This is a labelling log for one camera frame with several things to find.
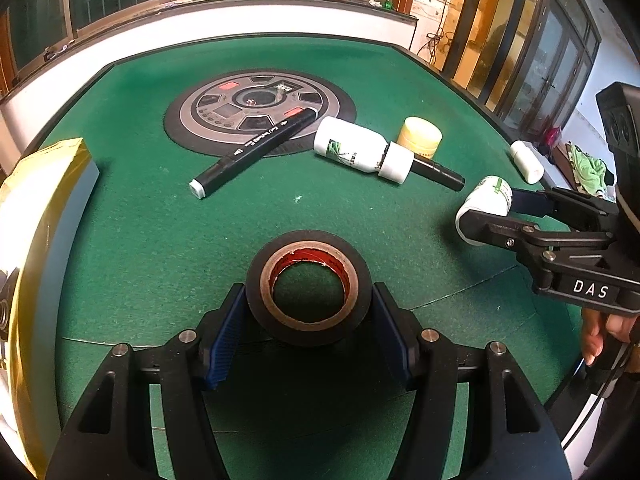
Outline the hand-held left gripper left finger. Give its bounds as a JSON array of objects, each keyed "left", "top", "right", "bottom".
[{"left": 47, "top": 282, "right": 248, "bottom": 480}]

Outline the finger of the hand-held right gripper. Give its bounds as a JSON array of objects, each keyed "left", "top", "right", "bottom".
[
  {"left": 510, "top": 187, "right": 619, "bottom": 234},
  {"left": 460, "top": 207, "right": 616, "bottom": 267}
]

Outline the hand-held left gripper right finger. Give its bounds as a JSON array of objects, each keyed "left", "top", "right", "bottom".
[{"left": 372, "top": 281, "right": 573, "bottom": 480}]

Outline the small white green label bottle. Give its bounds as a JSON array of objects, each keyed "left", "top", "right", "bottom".
[{"left": 454, "top": 175, "right": 514, "bottom": 246}]

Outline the black tape roll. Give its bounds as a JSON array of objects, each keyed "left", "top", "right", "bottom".
[{"left": 244, "top": 229, "right": 374, "bottom": 349}]

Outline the yellow taped white foam box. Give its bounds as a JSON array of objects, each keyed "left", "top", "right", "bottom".
[{"left": 0, "top": 137, "right": 102, "bottom": 479}]

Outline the person's right hand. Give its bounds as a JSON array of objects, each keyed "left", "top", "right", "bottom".
[{"left": 581, "top": 307, "right": 640, "bottom": 367}]

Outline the plain small white bottle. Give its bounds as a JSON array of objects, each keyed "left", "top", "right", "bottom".
[{"left": 509, "top": 140, "right": 545, "bottom": 184}]

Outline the green cloth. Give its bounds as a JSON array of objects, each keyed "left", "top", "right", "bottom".
[{"left": 569, "top": 149, "right": 608, "bottom": 197}]

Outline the black marker pen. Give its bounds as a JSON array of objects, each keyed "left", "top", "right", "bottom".
[
  {"left": 409, "top": 155, "right": 466, "bottom": 192},
  {"left": 189, "top": 109, "right": 319, "bottom": 199}
]

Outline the yellow lidded jar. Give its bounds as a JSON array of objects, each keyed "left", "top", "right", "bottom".
[{"left": 397, "top": 116, "right": 444, "bottom": 159}]

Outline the dark glass door cabinet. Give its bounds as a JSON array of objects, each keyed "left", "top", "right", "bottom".
[{"left": 444, "top": 0, "right": 602, "bottom": 143}]

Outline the large white green label bottle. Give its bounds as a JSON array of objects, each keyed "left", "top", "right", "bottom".
[{"left": 313, "top": 116, "right": 415, "bottom": 184}]

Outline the round table control panel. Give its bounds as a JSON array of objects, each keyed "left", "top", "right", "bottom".
[{"left": 163, "top": 72, "right": 357, "bottom": 157}]

